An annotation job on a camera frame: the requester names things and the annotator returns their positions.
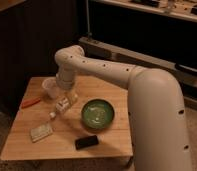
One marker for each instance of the orange marker pen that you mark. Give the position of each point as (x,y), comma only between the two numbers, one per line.
(28,103)

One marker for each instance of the green ceramic bowl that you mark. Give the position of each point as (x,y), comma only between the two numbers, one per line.
(97,114)

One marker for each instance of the black object on shelf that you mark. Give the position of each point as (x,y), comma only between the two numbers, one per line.
(185,69)

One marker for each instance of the metal shelf rail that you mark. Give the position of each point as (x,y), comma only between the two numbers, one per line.
(115,53)

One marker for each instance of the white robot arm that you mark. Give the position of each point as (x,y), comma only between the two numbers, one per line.
(155,102)

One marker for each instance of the white sponge pad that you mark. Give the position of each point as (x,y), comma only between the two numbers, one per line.
(40,132)

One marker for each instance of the wooden table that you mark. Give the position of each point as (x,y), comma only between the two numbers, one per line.
(115,141)

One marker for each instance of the translucent plastic cup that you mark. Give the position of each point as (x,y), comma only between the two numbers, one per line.
(49,85)

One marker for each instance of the small white cube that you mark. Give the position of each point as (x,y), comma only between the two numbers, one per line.
(52,115)

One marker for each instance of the black eraser block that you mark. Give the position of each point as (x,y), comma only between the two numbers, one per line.
(86,142)

